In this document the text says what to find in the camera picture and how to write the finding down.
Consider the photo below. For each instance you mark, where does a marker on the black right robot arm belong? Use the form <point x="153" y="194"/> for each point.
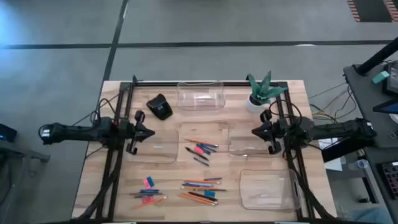
<point x="335" y="129"/>

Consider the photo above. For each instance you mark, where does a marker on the black desk leg beam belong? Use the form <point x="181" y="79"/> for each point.
<point x="342" y="151"/>

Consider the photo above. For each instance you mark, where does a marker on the blue screen monitor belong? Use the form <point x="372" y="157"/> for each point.
<point x="388" y="107"/>

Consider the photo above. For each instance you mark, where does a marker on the black device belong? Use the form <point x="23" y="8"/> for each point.
<point x="7" y="133"/>

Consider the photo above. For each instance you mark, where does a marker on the dark display device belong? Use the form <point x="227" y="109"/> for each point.
<point x="392" y="77"/>

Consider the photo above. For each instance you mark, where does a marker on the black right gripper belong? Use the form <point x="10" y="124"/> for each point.
<point x="278" y="130"/>

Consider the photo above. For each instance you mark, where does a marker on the pale blue pen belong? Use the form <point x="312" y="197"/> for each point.
<point x="199" y="185"/>

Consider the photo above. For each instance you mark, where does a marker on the white paper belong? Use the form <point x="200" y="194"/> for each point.
<point x="334" y="165"/>

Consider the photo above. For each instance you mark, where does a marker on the green plant in white pot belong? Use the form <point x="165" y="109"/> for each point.
<point x="262" y="90"/>

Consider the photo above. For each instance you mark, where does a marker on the clear water bottle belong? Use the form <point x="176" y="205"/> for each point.
<point x="357" y="164"/>

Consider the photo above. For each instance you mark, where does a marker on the black pouch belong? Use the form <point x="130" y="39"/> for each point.
<point x="159" y="107"/>

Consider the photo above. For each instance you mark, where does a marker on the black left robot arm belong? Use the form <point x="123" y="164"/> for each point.
<point x="77" y="132"/>

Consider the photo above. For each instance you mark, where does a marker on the grey desk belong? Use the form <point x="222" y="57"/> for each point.
<point x="363" y="102"/>
<point x="373" y="186"/>

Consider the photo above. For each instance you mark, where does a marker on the orange striped black mat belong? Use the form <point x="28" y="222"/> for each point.
<point x="373" y="9"/>

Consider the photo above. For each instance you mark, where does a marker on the grey metal stand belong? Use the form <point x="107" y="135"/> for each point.
<point x="31" y="154"/>

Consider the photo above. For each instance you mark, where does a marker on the black pen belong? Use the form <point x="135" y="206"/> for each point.
<point x="196" y="153"/>
<point x="202" y="196"/>

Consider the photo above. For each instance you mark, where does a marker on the teal box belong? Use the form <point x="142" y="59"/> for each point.
<point x="381" y="77"/>

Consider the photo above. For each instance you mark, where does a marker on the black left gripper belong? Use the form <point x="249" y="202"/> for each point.
<point x="129" y="130"/>

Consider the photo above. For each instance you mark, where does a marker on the tall clear plastic bin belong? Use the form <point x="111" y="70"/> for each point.
<point x="264" y="186"/>

